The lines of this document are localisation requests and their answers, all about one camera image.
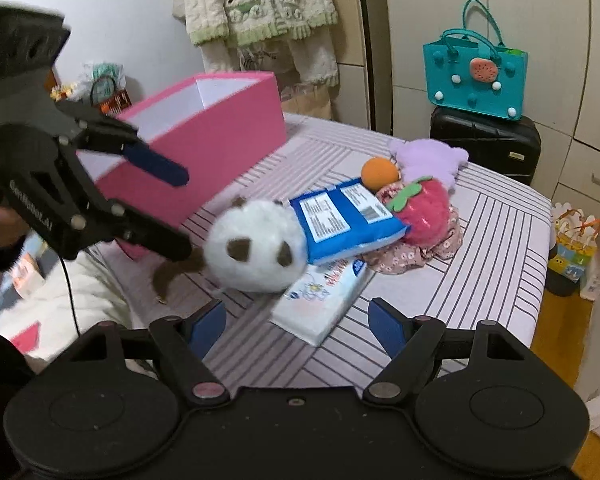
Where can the colourful gift bag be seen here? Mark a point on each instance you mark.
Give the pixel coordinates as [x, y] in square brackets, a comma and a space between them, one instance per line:
[572, 250]

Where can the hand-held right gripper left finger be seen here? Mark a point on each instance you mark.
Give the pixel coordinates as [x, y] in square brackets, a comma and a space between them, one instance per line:
[208, 331]

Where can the blue tissue pack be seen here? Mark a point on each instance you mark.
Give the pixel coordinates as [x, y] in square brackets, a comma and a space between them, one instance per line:
[330, 220]

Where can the white wardrobe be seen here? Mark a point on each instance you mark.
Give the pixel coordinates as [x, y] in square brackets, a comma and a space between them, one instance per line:
[555, 35]

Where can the orange plush ball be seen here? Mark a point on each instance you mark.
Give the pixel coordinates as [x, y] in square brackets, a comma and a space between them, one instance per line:
[380, 174]

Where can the teal felt handbag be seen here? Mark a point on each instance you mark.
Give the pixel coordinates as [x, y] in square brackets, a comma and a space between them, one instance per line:
[460, 80]

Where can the plush doll with strawberry hat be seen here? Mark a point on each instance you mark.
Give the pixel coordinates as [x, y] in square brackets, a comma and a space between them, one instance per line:
[405, 259]

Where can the orange printed box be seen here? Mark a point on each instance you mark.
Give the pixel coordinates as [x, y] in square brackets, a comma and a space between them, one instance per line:
[116, 101]

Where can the white panda plush toy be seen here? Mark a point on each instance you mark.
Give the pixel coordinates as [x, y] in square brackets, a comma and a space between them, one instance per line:
[255, 245]

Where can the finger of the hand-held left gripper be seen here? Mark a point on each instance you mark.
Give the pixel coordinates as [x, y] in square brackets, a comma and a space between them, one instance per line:
[155, 240]
[162, 166]

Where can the white fluffy cloth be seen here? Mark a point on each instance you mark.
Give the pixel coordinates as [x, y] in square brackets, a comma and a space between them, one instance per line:
[90, 295]

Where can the white plastic bag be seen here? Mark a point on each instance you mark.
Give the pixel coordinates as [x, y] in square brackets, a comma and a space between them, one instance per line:
[100, 74]

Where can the pink cardboard box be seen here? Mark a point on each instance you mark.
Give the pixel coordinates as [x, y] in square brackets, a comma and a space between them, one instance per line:
[220, 130]

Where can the purple plush bear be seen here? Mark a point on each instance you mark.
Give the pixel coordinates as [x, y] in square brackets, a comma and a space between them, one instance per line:
[430, 160]

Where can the black suitcase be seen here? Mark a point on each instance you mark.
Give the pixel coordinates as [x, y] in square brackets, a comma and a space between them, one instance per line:
[480, 145]

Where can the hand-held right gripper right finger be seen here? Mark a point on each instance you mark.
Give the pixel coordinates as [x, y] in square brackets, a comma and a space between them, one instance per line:
[386, 327]

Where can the white printed tissue pack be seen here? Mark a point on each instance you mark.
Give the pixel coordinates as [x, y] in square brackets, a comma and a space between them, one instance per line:
[315, 305]

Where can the red strawberry plush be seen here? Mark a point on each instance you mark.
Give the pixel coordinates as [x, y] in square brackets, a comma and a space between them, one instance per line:
[427, 210]

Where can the cream fluffy garment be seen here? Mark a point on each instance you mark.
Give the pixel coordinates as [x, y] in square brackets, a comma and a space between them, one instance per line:
[310, 60]

